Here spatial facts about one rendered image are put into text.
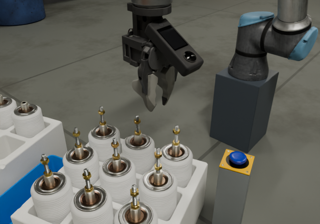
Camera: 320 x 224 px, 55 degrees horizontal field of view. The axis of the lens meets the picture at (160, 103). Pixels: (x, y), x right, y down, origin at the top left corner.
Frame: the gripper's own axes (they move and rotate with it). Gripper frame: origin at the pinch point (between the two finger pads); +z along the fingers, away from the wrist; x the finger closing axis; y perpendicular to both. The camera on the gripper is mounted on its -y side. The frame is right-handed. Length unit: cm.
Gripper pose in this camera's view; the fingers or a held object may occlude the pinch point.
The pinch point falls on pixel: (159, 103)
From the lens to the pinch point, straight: 64.3
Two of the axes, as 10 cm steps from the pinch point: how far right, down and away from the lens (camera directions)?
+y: -6.9, -3.7, 6.3
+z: 0.0, 8.6, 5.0
